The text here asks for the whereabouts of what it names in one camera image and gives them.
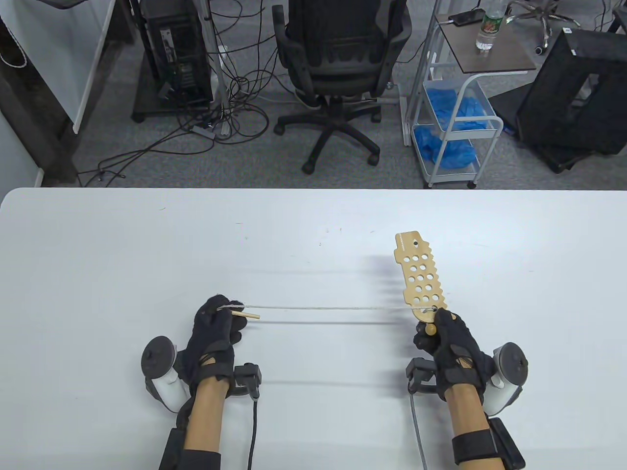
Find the brown side table top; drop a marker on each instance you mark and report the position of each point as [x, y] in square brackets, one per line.
[499, 58]

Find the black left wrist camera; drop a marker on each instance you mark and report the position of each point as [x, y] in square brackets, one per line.
[247, 377]

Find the black flat stand base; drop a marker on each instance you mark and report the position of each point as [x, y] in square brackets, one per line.
[563, 159]

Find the black phone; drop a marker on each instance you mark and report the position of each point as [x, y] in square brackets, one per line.
[468, 17]

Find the black mesh box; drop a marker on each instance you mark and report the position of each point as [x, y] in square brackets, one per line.
[553, 98]

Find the person's right forearm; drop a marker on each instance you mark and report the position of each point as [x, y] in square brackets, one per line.
[468, 411]

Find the black right forearm box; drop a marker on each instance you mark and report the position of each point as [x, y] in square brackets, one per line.
[507, 445]

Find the grey white hand controller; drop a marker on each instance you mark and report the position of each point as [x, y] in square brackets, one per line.
[159, 355]
[509, 362]

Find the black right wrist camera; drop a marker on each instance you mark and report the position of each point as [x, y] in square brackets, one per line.
[419, 374]

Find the wooden crocodile lacing toy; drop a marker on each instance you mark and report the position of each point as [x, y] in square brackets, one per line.
[406, 245]

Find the person's right hand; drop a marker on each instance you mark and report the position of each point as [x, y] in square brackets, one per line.
[458, 350]

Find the silver metal pole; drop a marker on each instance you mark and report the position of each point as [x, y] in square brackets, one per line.
[219, 73]

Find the clear plastic water bottle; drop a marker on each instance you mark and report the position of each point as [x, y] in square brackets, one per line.
[487, 29]

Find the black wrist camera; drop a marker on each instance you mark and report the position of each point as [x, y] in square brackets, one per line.
[419, 374]
[247, 377]

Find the black office chair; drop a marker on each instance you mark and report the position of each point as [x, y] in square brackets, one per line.
[338, 63]

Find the white board panel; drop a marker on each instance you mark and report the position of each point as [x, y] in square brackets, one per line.
[59, 49]

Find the black computer tower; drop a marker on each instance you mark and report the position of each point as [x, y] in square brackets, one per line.
[179, 49]

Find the chrome chair base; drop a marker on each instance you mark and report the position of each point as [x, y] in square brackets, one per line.
[542, 27]

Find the blue gloves pile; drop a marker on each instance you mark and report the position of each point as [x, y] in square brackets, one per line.
[446, 147]
[465, 110]

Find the white rolling cart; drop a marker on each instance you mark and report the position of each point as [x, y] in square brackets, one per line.
[497, 122]

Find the grey power strip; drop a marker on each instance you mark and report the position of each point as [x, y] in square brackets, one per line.
[202, 131]

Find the person's left hand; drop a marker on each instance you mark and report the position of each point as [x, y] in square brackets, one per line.
[210, 338]

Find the black left forearm box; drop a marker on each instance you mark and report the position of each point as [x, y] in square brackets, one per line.
[171, 450]

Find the grey white left hand controller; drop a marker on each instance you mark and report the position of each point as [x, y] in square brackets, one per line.
[159, 355]

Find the black wheeled platform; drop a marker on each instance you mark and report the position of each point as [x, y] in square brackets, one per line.
[147, 105]

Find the person's left forearm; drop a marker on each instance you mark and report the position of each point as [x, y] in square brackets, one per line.
[205, 416]

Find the grey white right hand controller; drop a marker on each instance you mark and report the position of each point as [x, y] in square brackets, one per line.
[509, 362]

